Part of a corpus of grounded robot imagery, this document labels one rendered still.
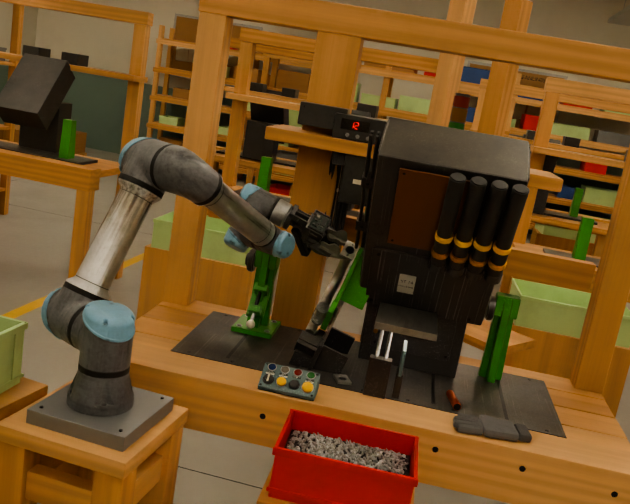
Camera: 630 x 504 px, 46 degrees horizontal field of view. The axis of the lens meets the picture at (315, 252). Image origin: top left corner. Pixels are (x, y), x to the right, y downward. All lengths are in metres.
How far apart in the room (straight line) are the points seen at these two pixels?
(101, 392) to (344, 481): 0.58
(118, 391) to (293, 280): 0.90
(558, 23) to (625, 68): 9.73
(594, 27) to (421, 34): 9.90
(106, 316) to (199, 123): 0.96
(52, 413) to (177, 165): 0.63
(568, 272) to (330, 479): 1.22
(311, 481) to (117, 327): 0.54
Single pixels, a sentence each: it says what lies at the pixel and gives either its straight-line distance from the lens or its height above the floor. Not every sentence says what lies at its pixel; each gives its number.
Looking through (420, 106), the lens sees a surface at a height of 1.66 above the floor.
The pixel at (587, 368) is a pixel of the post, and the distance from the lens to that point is 2.57.
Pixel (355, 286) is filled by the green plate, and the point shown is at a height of 1.16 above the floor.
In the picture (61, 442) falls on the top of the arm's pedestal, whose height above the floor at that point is 0.85.
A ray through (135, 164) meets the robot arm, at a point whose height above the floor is 1.43.
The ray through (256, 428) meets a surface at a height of 0.80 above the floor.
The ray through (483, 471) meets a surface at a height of 0.82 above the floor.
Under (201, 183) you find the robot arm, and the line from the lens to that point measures 1.79.
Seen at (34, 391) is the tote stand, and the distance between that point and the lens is 2.12.
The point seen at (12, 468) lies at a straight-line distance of 1.85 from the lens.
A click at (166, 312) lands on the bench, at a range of 2.52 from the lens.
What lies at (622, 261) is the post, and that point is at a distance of 2.49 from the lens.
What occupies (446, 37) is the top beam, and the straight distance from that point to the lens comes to 2.39.
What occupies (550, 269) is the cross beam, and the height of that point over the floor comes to 1.23.
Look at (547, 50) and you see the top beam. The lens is 2.41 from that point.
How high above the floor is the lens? 1.68
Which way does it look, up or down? 12 degrees down
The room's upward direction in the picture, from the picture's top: 10 degrees clockwise
